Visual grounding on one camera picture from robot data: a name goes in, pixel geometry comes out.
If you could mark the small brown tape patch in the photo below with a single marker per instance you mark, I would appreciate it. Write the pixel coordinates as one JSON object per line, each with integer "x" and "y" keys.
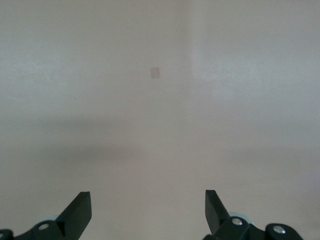
{"x": 155, "y": 72}

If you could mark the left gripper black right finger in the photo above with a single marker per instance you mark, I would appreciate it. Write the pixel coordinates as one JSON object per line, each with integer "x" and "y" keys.
{"x": 217, "y": 220}

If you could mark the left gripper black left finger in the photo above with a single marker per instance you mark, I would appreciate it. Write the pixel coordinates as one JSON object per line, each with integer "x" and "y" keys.
{"x": 75, "y": 220}

